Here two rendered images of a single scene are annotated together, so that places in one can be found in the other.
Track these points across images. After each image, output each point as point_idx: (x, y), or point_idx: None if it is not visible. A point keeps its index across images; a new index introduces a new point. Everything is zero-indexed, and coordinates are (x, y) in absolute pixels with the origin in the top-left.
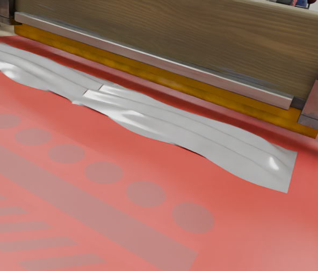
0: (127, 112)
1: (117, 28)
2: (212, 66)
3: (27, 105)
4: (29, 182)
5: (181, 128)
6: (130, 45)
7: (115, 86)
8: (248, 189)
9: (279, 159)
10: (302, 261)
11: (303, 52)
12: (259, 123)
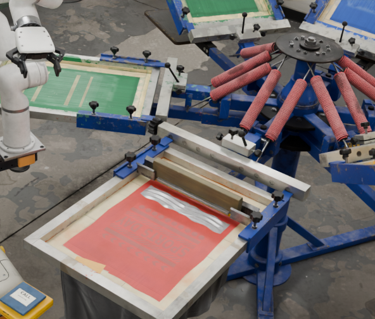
0: (191, 216)
1: (188, 188)
2: (212, 202)
3: (170, 215)
4: (177, 232)
5: (203, 219)
6: (192, 193)
7: (188, 206)
8: (213, 233)
9: (223, 226)
10: (215, 243)
11: (229, 203)
12: (226, 215)
